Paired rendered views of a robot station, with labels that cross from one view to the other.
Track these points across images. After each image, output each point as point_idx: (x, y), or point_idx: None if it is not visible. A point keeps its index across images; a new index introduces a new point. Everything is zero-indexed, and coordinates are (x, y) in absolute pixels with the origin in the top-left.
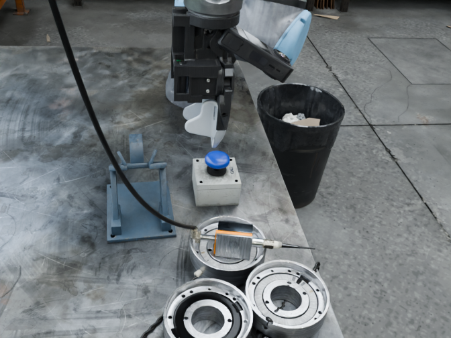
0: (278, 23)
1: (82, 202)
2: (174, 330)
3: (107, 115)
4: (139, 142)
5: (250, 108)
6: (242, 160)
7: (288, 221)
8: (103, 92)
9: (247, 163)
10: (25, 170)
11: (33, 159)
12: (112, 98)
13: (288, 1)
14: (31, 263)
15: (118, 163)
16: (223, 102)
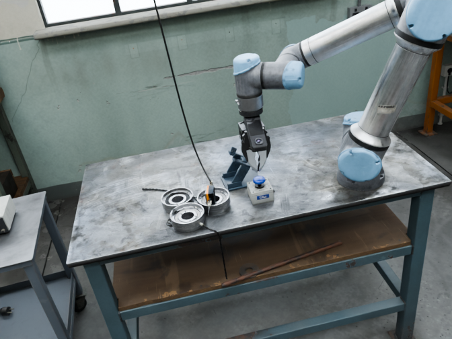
0: (344, 146)
1: None
2: (173, 193)
3: (314, 156)
4: None
5: (355, 199)
6: (292, 202)
7: (244, 221)
8: (336, 149)
9: (289, 204)
10: None
11: None
12: (332, 153)
13: (352, 137)
14: (208, 165)
15: (273, 168)
16: (241, 146)
